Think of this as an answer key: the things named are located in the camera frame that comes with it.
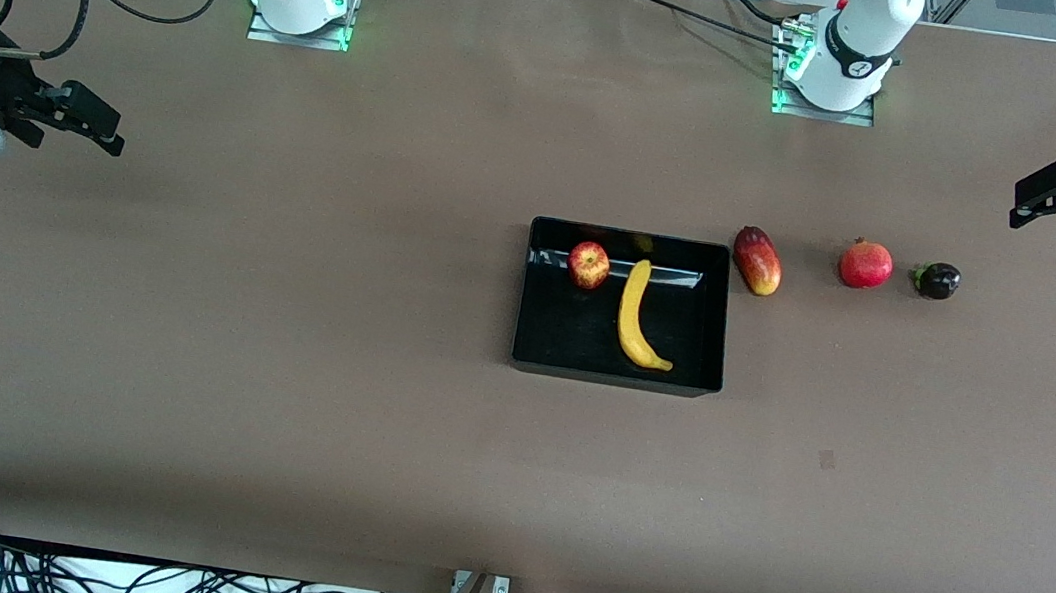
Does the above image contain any dark purple eggplant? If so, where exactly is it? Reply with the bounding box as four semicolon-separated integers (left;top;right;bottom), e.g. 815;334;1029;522
908;258;964;304

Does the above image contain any yellow banana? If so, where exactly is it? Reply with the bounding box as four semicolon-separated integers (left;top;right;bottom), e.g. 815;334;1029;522
611;256;687;374

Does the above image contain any red apple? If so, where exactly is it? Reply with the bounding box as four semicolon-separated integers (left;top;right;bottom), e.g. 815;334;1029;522
563;238;614;293

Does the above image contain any black rectangular plastic box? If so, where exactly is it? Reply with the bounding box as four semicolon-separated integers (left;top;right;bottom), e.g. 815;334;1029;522
509;214;742;400

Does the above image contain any red pomegranate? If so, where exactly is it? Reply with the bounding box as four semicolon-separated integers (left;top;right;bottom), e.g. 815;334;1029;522
836;234;897;294

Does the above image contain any red yellow mango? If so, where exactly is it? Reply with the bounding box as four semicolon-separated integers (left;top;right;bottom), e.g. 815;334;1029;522
727;223;789;299

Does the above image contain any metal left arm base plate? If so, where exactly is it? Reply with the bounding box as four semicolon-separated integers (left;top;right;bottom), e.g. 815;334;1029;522
765;17;887;129

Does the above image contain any black thin table cable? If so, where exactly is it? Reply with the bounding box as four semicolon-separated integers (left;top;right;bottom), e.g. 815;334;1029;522
619;0;792;51
711;0;791;27

